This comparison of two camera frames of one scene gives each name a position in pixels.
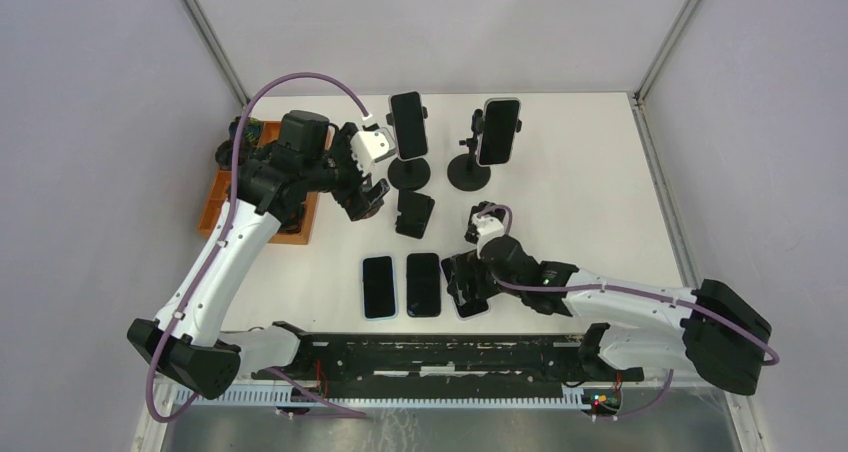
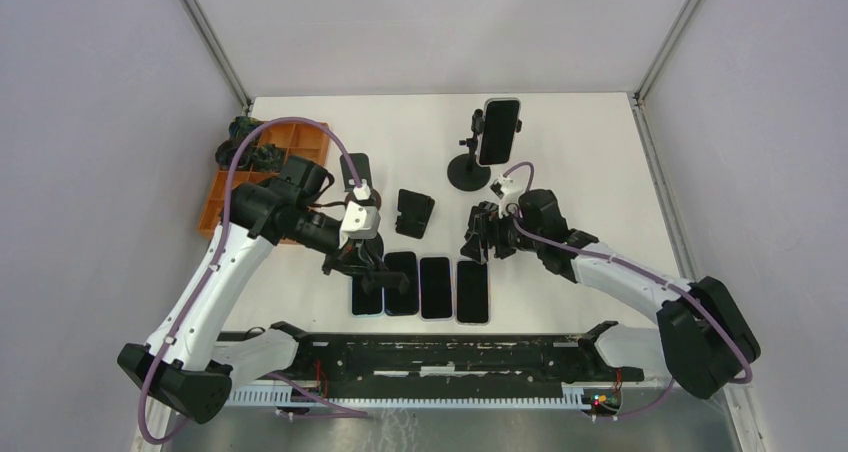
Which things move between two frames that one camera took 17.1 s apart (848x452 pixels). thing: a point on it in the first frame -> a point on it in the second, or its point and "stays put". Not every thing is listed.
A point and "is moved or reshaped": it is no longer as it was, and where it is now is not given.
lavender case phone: [463, 275] -> [436, 299]
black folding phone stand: [415, 209] stays put
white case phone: [408, 117] is moved or reshaped
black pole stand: [464, 171] stays put
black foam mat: [448, 364] stays put
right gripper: [487, 291] -> [494, 226]
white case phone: [499, 130] stays put
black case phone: [423, 285] -> [395, 302]
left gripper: [350, 198] -> [334, 260]
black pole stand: [409, 174] -> [367, 252]
